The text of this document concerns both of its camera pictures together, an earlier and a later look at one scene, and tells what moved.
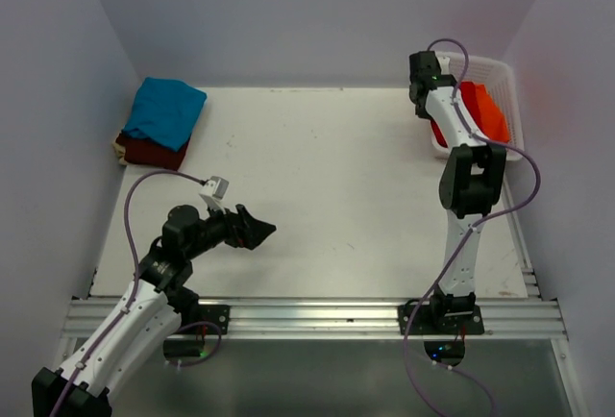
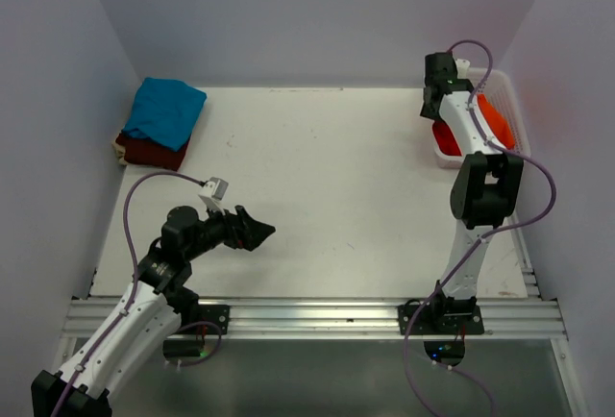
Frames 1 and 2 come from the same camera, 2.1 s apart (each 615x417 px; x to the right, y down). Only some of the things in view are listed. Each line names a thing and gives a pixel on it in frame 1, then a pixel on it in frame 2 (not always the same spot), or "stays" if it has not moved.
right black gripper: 423,113 -> 430,113
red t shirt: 438,133 stays
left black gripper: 238,234 stays
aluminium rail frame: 530,317 stays
